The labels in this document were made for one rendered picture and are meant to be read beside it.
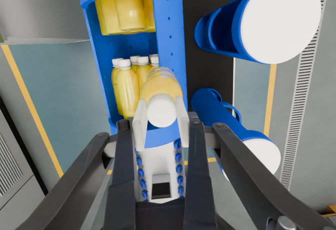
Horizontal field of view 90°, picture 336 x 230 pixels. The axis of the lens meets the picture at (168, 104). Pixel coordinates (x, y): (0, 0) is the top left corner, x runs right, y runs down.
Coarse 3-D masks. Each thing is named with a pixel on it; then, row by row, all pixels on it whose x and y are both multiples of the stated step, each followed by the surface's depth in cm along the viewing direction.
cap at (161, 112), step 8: (160, 96) 21; (152, 104) 20; (160, 104) 21; (168, 104) 21; (152, 112) 21; (160, 112) 21; (168, 112) 21; (176, 112) 21; (152, 120) 21; (160, 120) 21; (168, 120) 21
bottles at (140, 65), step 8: (96, 0) 50; (96, 8) 51; (104, 24) 52; (104, 32) 53; (128, 32) 54; (136, 32) 57; (144, 32) 60; (136, 56) 62; (144, 56) 58; (152, 56) 62; (136, 64) 63; (144, 64) 57; (112, 72) 58; (136, 72) 57; (144, 72) 56; (112, 80) 59; (144, 80) 57; (120, 104) 61; (120, 112) 63
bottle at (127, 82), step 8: (120, 72) 52; (128, 72) 52; (120, 80) 52; (128, 80) 52; (136, 80) 54; (120, 88) 53; (128, 88) 53; (136, 88) 55; (120, 96) 55; (128, 96) 54; (136, 96) 55; (128, 104) 55; (136, 104) 56; (128, 112) 56
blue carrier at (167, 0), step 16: (80, 0) 42; (160, 0) 39; (176, 0) 43; (96, 16) 54; (160, 16) 40; (176, 16) 44; (96, 32) 54; (160, 32) 41; (176, 32) 45; (96, 48) 53; (112, 48) 61; (128, 48) 65; (144, 48) 67; (160, 48) 42; (176, 48) 46; (96, 64) 52; (112, 64) 62; (160, 64) 43; (176, 64) 47; (112, 96) 63; (112, 112) 62; (112, 128) 53; (160, 128) 49; (176, 128) 52; (160, 144) 51
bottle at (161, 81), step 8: (152, 72) 32; (160, 72) 30; (168, 72) 32; (152, 80) 25; (160, 80) 25; (168, 80) 25; (176, 80) 29; (144, 88) 25; (152, 88) 24; (160, 88) 23; (168, 88) 24; (176, 88) 25; (144, 96) 24; (152, 96) 22; (168, 96) 22
